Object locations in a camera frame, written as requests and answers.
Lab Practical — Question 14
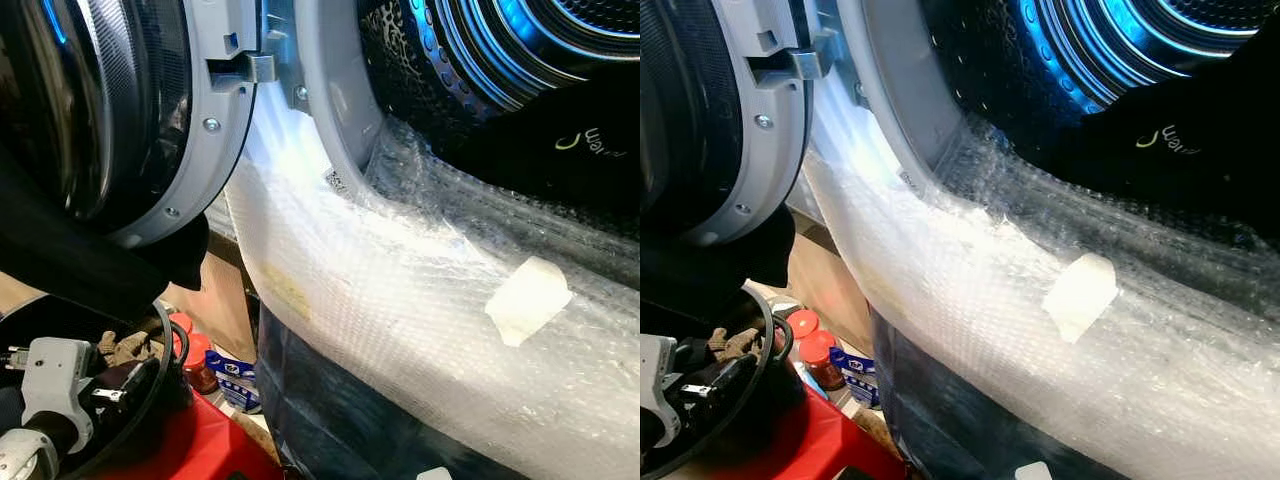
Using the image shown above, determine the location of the white front-load washing machine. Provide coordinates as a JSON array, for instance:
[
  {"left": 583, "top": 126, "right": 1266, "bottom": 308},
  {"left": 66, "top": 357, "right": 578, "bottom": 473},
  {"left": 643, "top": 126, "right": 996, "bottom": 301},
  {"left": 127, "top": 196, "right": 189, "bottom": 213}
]
[
  {"left": 790, "top": 0, "right": 1280, "bottom": 480},
  {"left": 225, "top": 0, "right": 641, "bottom": 480}
]

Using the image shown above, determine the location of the white tape piece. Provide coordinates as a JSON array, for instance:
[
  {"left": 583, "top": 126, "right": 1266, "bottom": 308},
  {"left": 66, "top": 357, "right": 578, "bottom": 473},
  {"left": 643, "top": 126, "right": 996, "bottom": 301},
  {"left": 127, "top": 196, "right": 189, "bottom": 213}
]
[
  {"left": 485, "top": 256, "right": 574, "bottom": 347},
  {"left": 1040, "top": 252, "right": 1119, "bottom": 343}
]

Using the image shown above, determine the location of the red plastic stool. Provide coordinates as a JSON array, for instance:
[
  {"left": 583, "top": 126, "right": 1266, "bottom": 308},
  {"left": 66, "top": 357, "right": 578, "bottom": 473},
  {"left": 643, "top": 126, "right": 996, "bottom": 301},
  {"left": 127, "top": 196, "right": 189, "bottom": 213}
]
[
  {"left": 745, "top": 385, "right": 906, "bottom": 480},
  {"left": 95, "top": 385, "right": 281, "bottom": 480}
]

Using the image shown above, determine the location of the black garment with pale print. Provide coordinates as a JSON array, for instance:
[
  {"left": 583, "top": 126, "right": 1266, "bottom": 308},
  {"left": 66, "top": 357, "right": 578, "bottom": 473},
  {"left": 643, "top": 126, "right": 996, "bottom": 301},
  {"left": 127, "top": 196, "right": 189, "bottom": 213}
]
[
  {"left": 450, "top": 60, "right": 641, "bottom": 216},
  {"left": 1040, "top": 40, "right": 1280, "bottom": 251}
]

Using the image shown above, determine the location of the brown crumpled cloth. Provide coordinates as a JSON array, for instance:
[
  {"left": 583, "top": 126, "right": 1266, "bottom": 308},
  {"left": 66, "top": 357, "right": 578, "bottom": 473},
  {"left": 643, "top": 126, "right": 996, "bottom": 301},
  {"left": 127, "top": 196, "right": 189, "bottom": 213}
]
[
  {"left": 708, "top": 325, "right": 761, "bottom": 361},
  {"left": 95, "top": 330, "right": 161, "bottom": 367}
]

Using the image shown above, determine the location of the round washer door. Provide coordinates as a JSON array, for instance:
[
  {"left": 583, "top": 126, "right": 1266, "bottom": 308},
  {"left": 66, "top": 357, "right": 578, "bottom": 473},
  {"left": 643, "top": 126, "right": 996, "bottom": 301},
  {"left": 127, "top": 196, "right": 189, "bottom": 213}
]
[
  {"left": 0, "top": 0, "right": 263, "bottom": 249},
  {"left": 640, "top": 0, "right": 816, "bottom": 246}
]

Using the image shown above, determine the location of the black cloth draped on door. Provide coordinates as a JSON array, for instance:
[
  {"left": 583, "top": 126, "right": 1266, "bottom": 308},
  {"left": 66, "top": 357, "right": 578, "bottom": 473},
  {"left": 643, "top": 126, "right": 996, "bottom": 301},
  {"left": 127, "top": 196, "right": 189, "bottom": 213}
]
[
  {"left": 640, "top": 205, "right": 796, "bottom": 301},
  {"left": 0, "top": 165, "right": 211, "bottom": 323}
]

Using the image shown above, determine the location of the blue and white package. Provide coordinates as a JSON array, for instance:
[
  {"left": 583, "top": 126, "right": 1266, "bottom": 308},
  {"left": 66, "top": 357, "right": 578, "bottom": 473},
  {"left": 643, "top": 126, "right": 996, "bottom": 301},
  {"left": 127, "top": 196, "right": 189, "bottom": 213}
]
[
  {"left": 830, "top": 345, "right": 881, "bottom": 409},
  {"left": 205, "top": 350, "right": 263, "bottom": 413}
]

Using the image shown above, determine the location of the perforated steel washer drum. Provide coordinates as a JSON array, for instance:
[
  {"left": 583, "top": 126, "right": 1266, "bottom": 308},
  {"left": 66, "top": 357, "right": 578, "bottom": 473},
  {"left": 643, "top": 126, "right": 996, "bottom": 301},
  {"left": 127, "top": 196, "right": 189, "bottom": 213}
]
[
  {"left": 920, "top": 0, "right": 1280, "bottom": 121},
  {"left": 360, "top": 0, "right": 641, "bottom": 151}
]

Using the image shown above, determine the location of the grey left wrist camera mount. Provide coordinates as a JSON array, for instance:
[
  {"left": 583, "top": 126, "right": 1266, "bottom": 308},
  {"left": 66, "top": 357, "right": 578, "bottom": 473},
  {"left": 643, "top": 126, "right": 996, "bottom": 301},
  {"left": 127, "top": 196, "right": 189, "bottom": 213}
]
[
  {"left": 20, "top": 338, "right": 96, "bottom": 453},
  {"left": 640, "top": 335, "right": 681, "bottom": 446}
]

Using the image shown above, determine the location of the large red-lid jar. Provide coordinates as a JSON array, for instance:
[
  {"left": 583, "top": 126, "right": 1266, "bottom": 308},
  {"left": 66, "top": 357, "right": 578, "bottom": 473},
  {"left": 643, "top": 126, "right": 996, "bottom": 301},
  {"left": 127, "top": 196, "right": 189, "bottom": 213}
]
[
  {"left": 798, "top": 330, "right": 847, "bottom": 391},
  {"left": 184, "top": 332, "right": 219, "bottom": 394}
]

